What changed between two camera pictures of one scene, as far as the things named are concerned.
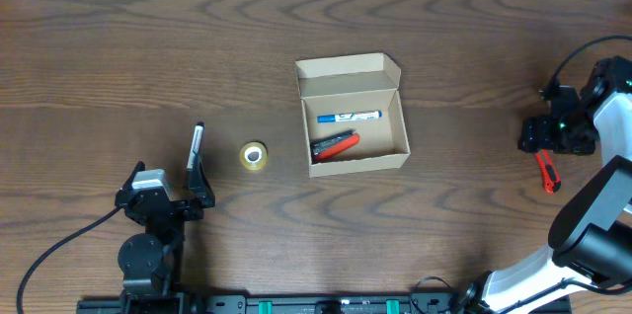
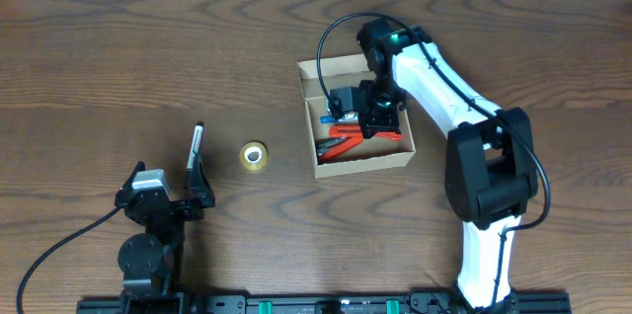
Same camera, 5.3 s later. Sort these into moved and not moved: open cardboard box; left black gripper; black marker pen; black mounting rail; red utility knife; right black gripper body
Moved: right black gripper body; red utility knife
Not moved: open cardboard box; black mounting rail; black marker pen; left black gripper
